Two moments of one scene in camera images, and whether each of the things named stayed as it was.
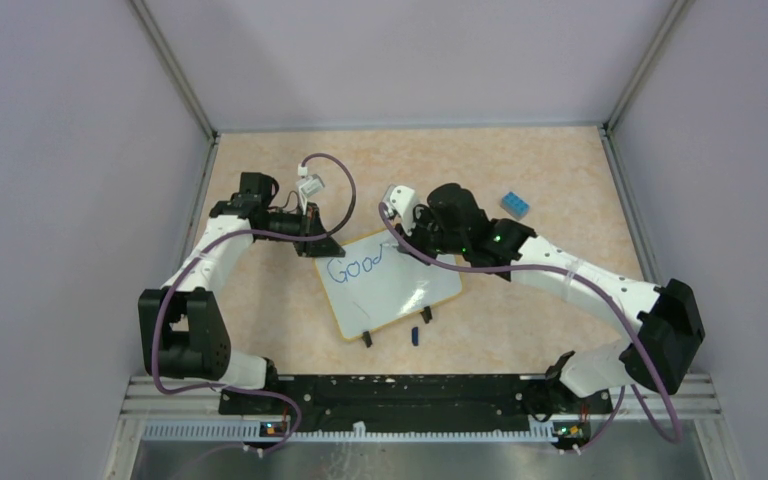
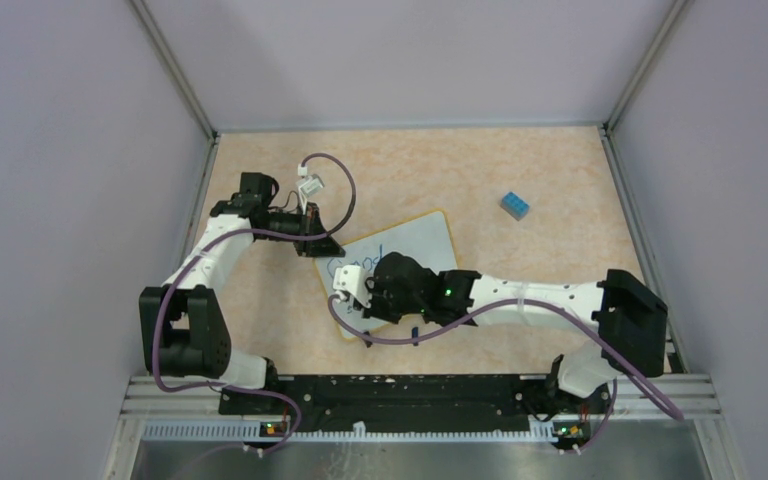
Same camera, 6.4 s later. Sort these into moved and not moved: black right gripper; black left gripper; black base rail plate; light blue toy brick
Moved: black right gripper
Not moved: black base rail plate; light blue toy brick; black left gripper
